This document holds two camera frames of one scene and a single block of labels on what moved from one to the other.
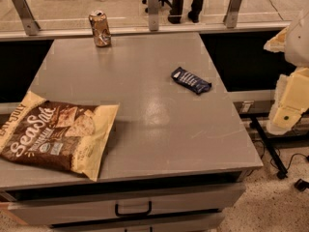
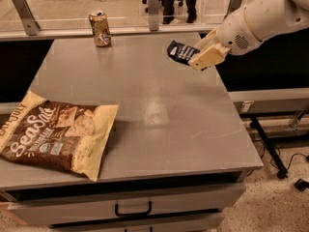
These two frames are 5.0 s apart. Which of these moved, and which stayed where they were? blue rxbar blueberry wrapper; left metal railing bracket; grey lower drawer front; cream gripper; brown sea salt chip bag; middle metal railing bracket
Moved: cream gripper; blue rxbar blueberry wrapper
Stayed: brown sea salt chip bag; middle metal railing bracket; grey lower drawer front; left metal railing bracket
